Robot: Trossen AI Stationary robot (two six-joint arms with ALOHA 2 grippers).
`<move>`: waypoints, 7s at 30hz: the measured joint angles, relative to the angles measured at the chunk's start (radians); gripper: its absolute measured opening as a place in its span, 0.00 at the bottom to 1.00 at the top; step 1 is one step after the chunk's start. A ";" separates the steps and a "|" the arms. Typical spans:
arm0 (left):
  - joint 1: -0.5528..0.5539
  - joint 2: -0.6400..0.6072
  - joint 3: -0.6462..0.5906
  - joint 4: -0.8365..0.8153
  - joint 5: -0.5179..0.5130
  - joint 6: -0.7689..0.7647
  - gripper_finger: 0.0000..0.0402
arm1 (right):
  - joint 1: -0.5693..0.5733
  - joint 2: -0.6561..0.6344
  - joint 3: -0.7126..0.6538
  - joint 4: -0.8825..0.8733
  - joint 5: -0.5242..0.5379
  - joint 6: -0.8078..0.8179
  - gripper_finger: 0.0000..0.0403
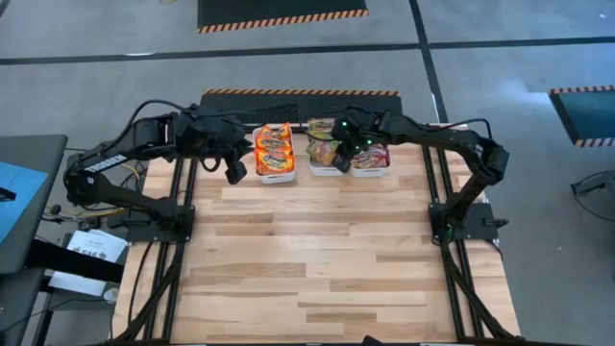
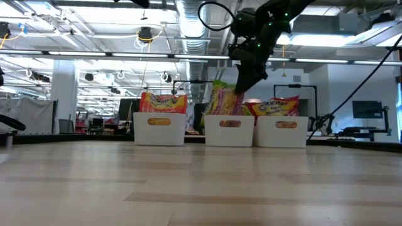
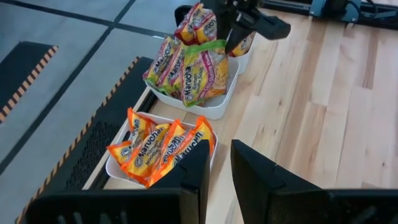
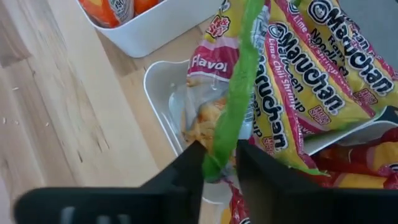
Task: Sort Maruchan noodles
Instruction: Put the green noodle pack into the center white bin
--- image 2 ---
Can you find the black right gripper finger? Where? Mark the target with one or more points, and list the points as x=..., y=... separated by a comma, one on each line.
x=251, y=77

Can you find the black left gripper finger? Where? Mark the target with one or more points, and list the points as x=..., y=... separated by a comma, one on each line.
x=141, y=2

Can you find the pink green Maruchan ramen packet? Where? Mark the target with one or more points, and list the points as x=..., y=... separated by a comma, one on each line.
x=220, y=100

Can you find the red Maruchan ramen packet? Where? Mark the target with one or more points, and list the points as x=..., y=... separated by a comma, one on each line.
x=276, y=108

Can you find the orange Maruchan ramen packet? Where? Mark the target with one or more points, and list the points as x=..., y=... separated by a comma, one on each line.
x=163, y=103

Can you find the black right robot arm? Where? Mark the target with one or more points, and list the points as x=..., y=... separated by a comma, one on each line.
x=282, y=9

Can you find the ceiling strip light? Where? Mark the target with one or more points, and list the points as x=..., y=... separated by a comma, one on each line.
x=78, y=53
x=138, y=55
x=201, y=57
x=279, y=59
x=320, y=60
x=22, y=51
x=377, y=62

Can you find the white plastic bin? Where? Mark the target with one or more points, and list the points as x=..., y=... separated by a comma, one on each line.
x=141, y=135
x=213, y=136
x=267, y=138

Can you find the white pillar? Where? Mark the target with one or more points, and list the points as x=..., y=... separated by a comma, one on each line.
x=64, y=94

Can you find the black monitor stand desk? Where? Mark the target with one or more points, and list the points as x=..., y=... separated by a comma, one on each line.
x=366, y=129

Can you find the grey fabric partition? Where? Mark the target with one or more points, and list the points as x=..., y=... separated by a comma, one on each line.
x=34, y=113

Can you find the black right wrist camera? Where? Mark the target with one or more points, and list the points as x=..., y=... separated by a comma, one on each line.
x=244, y=22

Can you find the black ceiling camera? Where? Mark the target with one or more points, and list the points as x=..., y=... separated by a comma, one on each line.
x=145, y=34
x=4, y=29

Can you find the black metal stand frame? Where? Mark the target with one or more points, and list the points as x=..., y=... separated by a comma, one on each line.
x=295, y=85
x=191, y=81

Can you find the silver spiral ceiling duct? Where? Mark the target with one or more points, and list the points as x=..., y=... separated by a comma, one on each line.
x=191, y=25

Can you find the black aluminium table frame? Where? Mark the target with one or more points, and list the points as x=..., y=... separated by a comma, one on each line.
x=78, y=139

